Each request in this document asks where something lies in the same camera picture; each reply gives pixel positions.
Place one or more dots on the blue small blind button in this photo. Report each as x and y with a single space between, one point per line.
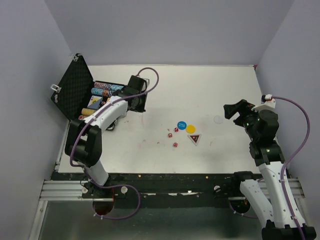
181 125

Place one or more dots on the yellow round button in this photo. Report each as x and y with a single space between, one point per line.
190 129

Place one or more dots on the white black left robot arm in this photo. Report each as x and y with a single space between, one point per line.
84 139

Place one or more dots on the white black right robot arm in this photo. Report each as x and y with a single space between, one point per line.
278 212

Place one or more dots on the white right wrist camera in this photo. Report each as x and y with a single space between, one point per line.
267 103

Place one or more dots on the poker chip row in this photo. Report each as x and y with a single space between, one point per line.
108 86
103 92

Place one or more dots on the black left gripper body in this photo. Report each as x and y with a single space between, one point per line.
141 106

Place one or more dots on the clear dealer button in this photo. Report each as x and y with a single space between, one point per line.
218 119

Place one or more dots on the triangular all in button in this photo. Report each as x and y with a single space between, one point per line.
195 138

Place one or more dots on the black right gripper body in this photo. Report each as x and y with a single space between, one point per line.
248 117

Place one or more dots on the top poker chip row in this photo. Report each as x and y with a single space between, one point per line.
108 86

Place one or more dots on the black aluminium base frame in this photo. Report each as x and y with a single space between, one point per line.
149 190

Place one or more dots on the yellow blue chip row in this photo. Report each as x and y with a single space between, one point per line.
87 111

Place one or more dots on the black poker set case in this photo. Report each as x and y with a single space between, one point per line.
73 92

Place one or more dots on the blue ace card deck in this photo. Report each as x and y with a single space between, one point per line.
94 102

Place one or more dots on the red green chip row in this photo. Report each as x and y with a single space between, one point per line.
82 117

